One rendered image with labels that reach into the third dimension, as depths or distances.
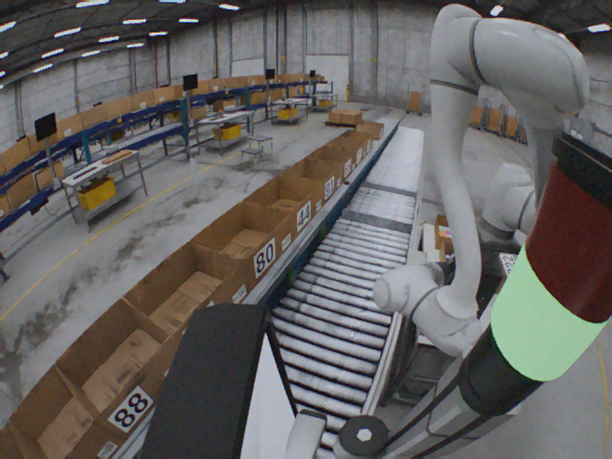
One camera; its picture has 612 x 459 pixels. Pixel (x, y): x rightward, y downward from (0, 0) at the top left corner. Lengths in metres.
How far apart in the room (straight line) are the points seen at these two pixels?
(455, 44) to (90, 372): 1.33
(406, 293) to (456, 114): 0.39
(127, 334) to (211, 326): 0.97
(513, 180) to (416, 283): 0.50
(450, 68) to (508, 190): 0.54
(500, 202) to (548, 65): 0.65
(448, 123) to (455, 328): 0.39
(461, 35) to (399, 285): 0.52
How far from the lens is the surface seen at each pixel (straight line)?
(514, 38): 0.44
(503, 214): 0.97
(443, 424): 0.15
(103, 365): 1.11
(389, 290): 0.62
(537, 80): 0.43
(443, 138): 0.53
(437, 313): 0.58
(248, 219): 1.44
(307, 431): 0.27
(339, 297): 1.27
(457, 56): 0.50
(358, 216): 1.81
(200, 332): 0.15
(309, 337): 1.12
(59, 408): 1.15
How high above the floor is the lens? 1.66
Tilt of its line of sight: 32 degrees down
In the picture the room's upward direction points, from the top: straight up
